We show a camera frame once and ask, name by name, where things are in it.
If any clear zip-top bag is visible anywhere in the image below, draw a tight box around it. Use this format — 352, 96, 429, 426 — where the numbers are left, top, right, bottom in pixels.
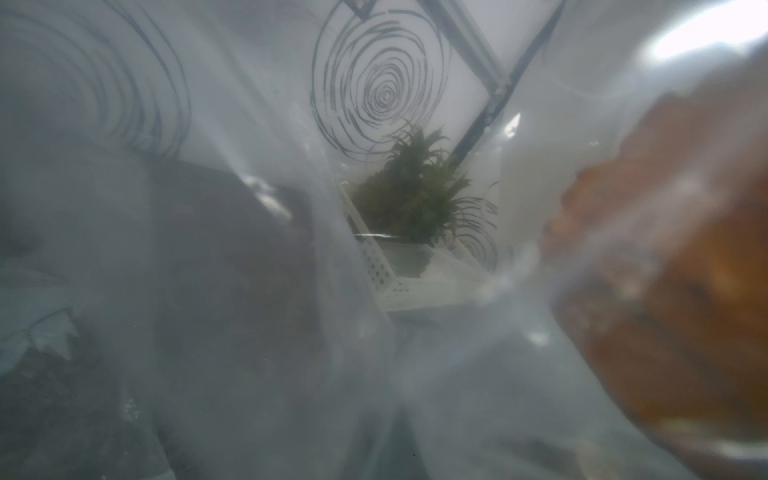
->
1, 260, 175, 479
1, 1, 767, 479

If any cream perforated plastic basket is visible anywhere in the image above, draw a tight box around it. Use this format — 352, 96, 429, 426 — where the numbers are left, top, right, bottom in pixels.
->
341, 189, 490, 312

